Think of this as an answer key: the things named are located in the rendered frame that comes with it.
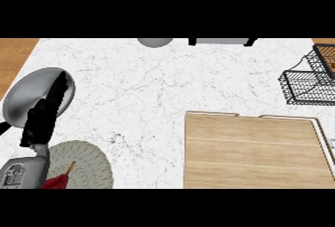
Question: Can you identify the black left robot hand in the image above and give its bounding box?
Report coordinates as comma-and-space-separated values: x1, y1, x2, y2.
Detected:
18, 70, 69, 148

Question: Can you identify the pale wooden tray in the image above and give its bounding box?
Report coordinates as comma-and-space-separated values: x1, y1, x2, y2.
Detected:
183, 110, 335, 190

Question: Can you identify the grey metal pan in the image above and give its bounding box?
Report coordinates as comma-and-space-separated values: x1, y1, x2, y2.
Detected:
0, 67, 77, 137

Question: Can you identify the pale patterned plate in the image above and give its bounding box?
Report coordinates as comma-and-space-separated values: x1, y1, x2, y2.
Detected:
44, 139, 115, 190

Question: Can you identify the red chili pepper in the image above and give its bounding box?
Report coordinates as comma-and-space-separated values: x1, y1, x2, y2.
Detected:
40, 160, 77, 190

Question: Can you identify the grey round object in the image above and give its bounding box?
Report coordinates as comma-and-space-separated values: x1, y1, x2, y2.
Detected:
136, 38, 174, 49

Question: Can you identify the black wire tiered basket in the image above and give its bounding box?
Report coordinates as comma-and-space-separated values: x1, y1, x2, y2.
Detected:
277, 43, 335, 106

